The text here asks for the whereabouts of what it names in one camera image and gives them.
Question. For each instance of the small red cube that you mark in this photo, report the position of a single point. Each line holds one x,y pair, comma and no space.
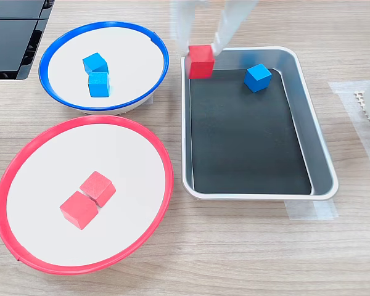
201,63
97,186
78,209

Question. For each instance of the small blue cube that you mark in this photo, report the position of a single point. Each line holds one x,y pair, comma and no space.
98,84
258,78
94,63

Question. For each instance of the black tray mat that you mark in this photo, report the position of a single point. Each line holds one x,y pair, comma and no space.
249,138

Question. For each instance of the steel tray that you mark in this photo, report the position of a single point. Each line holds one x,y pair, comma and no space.
314,138

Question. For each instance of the white plate blue rim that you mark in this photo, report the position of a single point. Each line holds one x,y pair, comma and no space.
132,61

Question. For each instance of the black electronic device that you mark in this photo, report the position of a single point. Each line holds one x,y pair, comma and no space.
6,46

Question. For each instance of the clear adhesive tape strip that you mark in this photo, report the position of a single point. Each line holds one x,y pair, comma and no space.
311,209

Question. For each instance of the white plate red rim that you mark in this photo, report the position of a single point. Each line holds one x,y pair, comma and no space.
43,185

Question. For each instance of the pale perforated base plate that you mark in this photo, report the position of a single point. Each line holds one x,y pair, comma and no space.
360,98

